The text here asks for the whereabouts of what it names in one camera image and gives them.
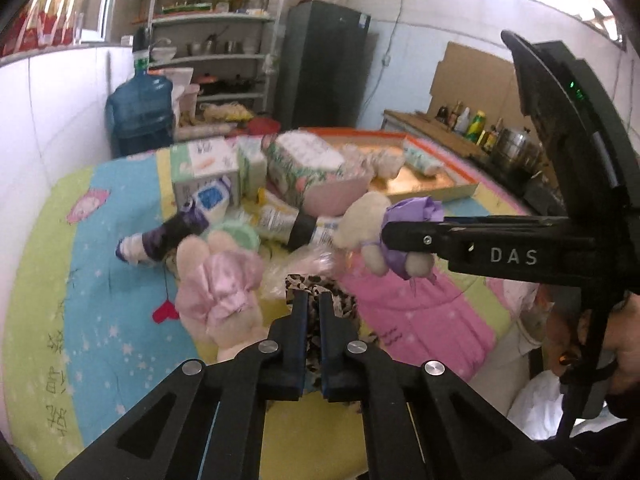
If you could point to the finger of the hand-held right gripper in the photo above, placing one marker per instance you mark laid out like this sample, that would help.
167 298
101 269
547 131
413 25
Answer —
415 237

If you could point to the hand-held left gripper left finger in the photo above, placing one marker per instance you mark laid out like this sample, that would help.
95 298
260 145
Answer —
301 345

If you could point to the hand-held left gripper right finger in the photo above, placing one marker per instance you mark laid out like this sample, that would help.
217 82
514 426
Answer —
326 347

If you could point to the orange-edged cardboard box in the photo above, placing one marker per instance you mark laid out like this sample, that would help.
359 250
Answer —
425 186

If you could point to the leopard print cloth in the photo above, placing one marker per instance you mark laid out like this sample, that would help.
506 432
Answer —
341 296

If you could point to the plush bear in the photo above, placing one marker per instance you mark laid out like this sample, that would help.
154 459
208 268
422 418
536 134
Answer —
220 290
360 220

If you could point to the green sponge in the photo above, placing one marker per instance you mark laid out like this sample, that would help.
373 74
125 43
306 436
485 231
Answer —
240 235

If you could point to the person's right hand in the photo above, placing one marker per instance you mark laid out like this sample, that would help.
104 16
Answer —
627 350

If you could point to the black gas stove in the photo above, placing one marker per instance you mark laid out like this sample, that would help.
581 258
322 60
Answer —
542 192

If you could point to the clear plastic bag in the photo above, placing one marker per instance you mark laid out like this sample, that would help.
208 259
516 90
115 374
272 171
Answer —
300 272

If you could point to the steel steamer pot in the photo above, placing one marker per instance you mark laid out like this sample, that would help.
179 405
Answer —
517 150

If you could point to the small white tissue pack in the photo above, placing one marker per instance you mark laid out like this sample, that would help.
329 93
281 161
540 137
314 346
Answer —
422 160

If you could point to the pink box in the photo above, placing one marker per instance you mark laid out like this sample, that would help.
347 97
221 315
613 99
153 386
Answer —
340 195

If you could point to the grey kitchen counter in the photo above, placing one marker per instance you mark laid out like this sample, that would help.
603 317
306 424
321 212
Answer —
500 170

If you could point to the plush bear in pink dress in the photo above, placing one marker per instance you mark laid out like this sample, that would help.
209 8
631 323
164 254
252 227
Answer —
220 290

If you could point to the small dark bottle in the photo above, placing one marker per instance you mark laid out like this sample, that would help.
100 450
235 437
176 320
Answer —
492 137

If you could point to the wooden cutting board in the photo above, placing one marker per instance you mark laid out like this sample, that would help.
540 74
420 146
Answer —
425 127

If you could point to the green bottle with yellow cap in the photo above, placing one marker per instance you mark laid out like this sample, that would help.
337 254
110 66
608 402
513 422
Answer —
476 127

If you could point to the white plastic bottle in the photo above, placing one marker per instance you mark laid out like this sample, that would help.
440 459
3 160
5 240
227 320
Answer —
463 122

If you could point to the dark sauce bottle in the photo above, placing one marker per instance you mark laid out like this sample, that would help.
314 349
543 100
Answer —
454 116
441 114

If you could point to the white bottle with black cap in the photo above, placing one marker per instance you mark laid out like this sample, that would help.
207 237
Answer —
280 217

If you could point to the floral tissue pack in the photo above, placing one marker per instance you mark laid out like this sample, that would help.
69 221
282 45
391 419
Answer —
305 160

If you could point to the dark purple bottle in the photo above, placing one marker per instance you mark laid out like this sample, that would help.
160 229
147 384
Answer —
165 237

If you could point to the red plastic basket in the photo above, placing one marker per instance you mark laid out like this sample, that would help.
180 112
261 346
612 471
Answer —
264 126

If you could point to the dark grey fridge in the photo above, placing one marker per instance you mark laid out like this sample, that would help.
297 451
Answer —
320 60

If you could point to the green and white carton box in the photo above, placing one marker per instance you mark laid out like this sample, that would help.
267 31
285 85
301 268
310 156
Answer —
200 160

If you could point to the egg tray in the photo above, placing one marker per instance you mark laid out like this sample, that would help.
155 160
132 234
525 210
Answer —
225 111

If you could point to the black pan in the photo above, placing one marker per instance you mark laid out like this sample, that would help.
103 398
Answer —
240 81

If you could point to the stack of white bowls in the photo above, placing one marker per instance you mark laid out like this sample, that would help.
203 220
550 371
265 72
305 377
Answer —
250 46

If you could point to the black pot with orange lid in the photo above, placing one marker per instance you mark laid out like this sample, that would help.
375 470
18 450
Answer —
206 80

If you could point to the pink plastic bin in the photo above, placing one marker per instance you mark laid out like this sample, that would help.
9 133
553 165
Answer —
191 100

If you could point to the blue water jug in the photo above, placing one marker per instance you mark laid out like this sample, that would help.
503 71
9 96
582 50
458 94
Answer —
140 115

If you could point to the white and green rice bag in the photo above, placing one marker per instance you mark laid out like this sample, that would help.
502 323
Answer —
175 85

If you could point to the green metal shelf rack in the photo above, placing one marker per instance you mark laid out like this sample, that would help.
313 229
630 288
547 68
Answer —
220 17

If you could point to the white bowl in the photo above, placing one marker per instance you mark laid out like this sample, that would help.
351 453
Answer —
163 53

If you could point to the green tray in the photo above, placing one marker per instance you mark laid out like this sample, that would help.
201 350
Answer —
187 8

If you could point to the water jug pump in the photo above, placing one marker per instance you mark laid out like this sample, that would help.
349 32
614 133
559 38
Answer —
141 45

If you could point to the cardboard wall sheets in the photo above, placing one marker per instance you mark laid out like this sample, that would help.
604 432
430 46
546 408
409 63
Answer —
475 80

